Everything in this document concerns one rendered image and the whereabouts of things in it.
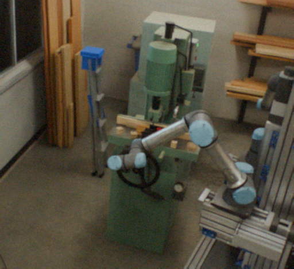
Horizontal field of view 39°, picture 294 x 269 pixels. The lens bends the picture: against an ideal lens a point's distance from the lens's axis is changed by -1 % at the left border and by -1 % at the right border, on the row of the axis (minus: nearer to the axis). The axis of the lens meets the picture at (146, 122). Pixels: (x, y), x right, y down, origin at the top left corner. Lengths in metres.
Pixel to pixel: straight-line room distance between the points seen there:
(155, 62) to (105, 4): 2.66
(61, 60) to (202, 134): 2.22
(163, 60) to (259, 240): 1.17
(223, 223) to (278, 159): 0.49
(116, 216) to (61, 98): 1.45
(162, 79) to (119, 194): 0.89
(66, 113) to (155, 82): 1.72
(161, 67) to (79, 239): 1.46
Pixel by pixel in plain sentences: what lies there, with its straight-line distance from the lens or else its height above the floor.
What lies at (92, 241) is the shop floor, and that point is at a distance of 3.27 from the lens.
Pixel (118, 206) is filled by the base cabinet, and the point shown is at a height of 0.34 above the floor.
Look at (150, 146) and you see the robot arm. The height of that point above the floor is 1.11.
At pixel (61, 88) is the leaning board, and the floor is 0.65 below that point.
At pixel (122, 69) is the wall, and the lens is 5.30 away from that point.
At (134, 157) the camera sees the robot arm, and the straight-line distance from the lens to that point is 2.17.
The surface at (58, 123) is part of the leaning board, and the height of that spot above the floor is 0.27.
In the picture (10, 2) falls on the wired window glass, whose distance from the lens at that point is 3.71.
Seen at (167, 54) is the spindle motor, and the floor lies 1.47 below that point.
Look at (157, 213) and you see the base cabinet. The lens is 2.99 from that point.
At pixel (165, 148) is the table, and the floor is 0.89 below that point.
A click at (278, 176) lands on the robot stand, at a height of 0.98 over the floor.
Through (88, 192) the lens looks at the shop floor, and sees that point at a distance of 3.73.
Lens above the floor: 2.25
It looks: 27 degrees down
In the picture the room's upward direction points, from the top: 7 degrees clockwise
